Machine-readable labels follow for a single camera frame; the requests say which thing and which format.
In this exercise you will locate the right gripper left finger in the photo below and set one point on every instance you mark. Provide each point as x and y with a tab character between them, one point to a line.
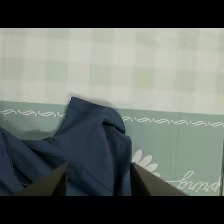
50	185

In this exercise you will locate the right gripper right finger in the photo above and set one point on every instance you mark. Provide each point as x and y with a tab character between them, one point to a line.
150	185

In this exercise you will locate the navy blue garment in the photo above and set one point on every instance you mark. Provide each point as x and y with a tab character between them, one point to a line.
90	146

